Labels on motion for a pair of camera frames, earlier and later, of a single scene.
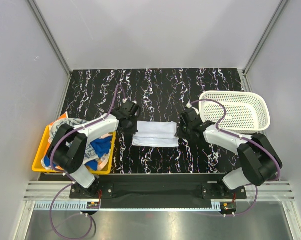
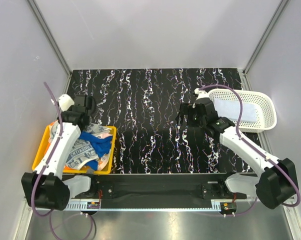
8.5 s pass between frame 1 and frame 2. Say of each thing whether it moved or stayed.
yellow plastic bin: stayed
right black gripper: moved
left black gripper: moved
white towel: moved
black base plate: stayed
